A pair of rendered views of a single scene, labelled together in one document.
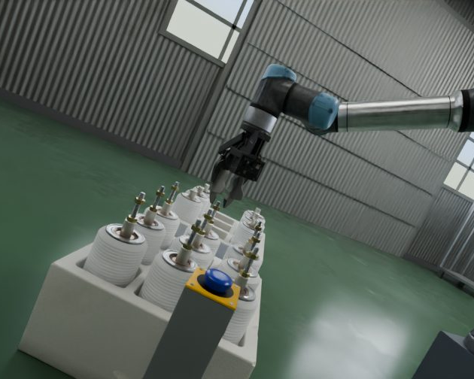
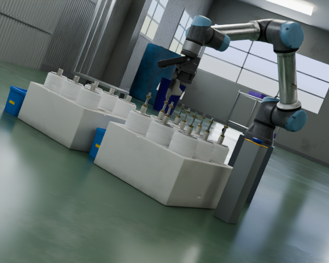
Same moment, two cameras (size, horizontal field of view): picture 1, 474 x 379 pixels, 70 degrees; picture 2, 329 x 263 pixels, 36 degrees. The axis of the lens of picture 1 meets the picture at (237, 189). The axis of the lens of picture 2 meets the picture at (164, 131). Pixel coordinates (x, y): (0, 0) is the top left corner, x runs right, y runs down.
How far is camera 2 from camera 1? 1.75 m
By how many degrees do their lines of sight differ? 56
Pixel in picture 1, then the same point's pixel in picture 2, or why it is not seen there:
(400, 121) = (236, 38)
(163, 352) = (251, 169)
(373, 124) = not seen: hidden behind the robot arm
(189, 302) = (260, 150)
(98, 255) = (190, 148)
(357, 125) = not seen: hidden behind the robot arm
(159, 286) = (208, 153)
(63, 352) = (181, 197)
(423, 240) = (55, 46)
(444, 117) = (251, 36)
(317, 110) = (224, 45)
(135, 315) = (207, 168)
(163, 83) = not seen: outside the picture
